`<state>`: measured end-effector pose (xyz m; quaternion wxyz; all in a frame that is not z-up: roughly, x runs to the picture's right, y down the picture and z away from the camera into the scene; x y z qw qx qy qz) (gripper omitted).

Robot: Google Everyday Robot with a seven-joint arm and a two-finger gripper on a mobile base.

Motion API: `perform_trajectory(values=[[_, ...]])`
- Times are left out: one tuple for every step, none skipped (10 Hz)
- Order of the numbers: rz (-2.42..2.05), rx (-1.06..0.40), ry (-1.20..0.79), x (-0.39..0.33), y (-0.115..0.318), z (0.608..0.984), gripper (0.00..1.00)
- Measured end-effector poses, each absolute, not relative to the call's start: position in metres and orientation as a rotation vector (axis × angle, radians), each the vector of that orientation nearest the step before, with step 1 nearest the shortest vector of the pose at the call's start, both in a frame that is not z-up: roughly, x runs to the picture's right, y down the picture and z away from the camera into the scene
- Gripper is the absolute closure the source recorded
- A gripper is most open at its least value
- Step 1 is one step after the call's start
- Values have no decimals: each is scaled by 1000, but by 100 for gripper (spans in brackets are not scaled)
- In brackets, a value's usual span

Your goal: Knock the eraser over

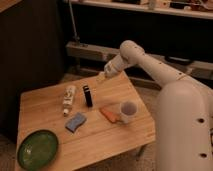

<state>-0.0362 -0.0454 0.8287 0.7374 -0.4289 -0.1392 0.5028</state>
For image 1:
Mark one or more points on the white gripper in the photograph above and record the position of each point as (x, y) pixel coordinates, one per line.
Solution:
(113, 68)

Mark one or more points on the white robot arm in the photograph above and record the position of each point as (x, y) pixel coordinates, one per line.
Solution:
(184, 118)

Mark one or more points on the black upright eraser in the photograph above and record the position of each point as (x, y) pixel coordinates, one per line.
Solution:
(88, 96)

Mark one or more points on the grey long case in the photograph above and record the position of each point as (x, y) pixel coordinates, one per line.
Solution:
(96, 53)

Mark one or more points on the white cup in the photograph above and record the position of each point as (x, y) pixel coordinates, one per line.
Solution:
(127, 110)

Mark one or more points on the metal shelf pole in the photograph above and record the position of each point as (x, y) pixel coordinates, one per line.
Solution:
(76, 37)

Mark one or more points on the orange carrot toy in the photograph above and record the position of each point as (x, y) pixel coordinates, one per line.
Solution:
(110, 116)

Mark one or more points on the white plastic bottle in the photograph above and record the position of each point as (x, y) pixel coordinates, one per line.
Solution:
(68, 99)

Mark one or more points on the blue sponge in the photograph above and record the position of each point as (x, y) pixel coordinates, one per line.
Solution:
(75, 122)

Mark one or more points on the wooden shelf board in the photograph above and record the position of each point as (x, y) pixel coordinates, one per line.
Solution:
(140, 8)

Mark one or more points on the green plate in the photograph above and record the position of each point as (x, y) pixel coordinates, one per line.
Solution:
(37, 150)

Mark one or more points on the black case handle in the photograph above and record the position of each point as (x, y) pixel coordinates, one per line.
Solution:
(178, 61)

